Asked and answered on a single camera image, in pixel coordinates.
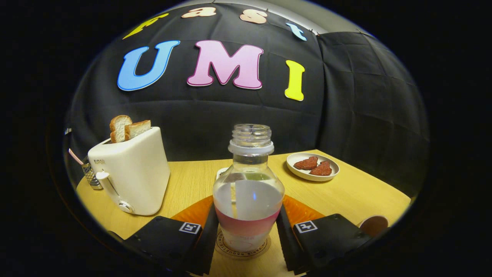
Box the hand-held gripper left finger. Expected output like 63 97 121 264
123 195 219 276

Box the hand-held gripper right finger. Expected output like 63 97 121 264
276 195 372 276

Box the round brown coaster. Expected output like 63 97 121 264
214 227 272 259

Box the clear juice bottle pink label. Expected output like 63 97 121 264
213 124 286 252

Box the cream cup with handle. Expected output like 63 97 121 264
358 215 389 237

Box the wooden table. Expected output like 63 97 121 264
76 149 412 277

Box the white round plate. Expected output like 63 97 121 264
286 152 340 182

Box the red meat piece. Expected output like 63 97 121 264
309 161 332 177
293 156 319 170

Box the white toaster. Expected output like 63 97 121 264
88 127 171 216

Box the toast slice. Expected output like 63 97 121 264
110 115 133 144
125 120 151 140

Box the wire mesh basket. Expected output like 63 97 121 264
81 162 103 190

